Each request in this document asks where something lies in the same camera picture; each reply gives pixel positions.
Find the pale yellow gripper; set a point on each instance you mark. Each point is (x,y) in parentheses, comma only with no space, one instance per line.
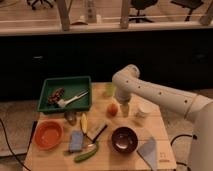
(124,109)

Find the orange-red apple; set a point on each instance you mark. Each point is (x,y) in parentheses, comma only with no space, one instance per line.
(112,109)

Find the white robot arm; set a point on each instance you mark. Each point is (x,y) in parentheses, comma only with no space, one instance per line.
(195,108)

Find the purple bowl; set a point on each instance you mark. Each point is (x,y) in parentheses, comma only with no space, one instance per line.
(124,140)

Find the orange bowl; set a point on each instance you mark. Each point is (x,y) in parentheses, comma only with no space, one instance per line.
(48,135)

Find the white paper cup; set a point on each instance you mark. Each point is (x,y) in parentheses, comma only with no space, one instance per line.
(142,112)

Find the green translucent cup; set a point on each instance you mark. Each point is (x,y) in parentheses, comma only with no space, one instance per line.
(109,89)

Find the wooden brush block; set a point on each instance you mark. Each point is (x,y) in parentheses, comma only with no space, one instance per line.
(95,130)

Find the yellow banana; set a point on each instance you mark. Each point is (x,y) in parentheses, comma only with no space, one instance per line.
(83,122)

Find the blue-grey cloth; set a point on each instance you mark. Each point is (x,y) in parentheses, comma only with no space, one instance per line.
(148,152)

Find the dark metal cup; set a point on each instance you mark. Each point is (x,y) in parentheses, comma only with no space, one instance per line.
(70,117)

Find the blue sponge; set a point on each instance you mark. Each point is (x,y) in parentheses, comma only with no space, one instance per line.
(76,141)

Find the green plastic tray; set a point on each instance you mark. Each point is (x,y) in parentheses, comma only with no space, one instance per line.
(70,86)

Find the green cucumber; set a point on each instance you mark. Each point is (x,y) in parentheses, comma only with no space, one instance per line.
(85,156)

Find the dark red grape bunch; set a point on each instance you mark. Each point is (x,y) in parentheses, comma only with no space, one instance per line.
(55,96)

